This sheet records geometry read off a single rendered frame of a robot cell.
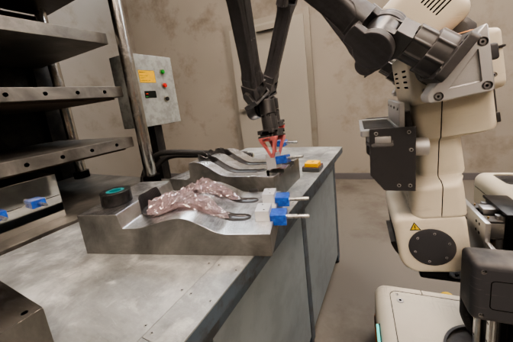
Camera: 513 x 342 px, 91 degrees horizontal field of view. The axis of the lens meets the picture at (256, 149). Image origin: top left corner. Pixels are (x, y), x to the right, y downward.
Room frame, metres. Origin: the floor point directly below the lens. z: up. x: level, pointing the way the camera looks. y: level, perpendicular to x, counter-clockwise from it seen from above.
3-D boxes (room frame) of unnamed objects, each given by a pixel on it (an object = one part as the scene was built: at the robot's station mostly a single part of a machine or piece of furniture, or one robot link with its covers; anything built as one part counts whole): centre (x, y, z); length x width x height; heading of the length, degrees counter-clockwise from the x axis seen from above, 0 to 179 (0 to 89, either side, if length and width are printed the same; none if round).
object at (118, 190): (0.68, 0.41, 0.93); 0.08 x 0.08 x 0.04
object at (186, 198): (0.69, 0.20, 0.90); 0.26 x 0.18 x 0.08; 78
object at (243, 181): (1.04, 0.11, 0.87); 0.50 x 0.26 x 0.14; 61
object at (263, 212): (0.58, -0.05, 0.85); 0.13 x 0.05 x 0.05; 78
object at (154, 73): (1.57, 0.61, 0.73); 0.30 x 0.22 x 1.47; 151
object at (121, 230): (0.69, 0.21, 0.85); 0.50 x 0.26 x 0.11; 78
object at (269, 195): (0.69, -0.07, 0.85); 0.13 x 0.05 x 0.05; 78
